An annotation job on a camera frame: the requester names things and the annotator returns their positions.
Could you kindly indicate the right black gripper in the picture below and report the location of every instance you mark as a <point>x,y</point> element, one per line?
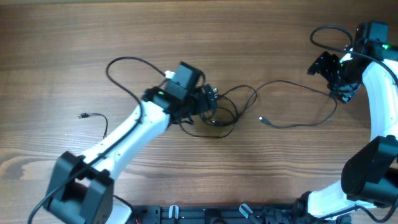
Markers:
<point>325,66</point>

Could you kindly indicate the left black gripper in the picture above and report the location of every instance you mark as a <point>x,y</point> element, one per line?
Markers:
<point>198,101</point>

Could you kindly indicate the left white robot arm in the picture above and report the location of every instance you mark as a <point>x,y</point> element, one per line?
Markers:
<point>81,188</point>

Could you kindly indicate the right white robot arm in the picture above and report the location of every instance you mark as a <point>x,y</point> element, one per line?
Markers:
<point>368,181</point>

